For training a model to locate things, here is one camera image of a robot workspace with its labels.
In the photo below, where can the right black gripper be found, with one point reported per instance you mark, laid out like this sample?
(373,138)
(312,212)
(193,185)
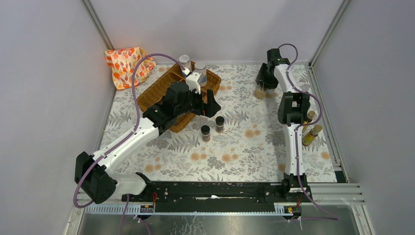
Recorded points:
(271,83)

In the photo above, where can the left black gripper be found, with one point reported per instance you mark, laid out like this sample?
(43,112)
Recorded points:
(209,109)

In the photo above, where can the blue label pellet jar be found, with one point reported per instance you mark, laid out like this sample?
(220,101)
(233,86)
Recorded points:
(200,68)
(185,61)

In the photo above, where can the yellow label sauce bottle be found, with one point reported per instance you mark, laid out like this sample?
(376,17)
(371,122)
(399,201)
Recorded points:
(311,135)

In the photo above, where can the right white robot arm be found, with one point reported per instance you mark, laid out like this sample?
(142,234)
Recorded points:
(292,113)

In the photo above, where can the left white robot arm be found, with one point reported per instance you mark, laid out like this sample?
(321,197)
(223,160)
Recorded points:
(96,173)

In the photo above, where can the dark spice jar right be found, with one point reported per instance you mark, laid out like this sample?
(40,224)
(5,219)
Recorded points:
(219,121)

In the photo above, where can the dark spice jar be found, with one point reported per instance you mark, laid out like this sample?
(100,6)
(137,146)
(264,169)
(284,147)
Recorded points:
(205,131)
(219,121)

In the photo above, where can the dark spice jar left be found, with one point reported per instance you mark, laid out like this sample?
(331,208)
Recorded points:
(205,131)

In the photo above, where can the brown wicker divided basket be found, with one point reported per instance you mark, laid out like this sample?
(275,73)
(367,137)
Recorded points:
(149,100)

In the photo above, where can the floral patterned table mat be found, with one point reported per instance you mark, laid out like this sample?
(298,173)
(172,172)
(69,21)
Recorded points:
(250,149)

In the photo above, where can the orange floral cloth bag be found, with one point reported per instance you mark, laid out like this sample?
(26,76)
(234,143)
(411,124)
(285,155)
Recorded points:
(122,63)

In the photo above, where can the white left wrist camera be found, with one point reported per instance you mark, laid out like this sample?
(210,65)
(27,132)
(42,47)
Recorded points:
(192,82)

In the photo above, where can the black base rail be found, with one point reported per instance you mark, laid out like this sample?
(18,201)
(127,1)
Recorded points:
(215,197)

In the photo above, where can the aluminium frame rail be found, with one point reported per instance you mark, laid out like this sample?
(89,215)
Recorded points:
(98,24)

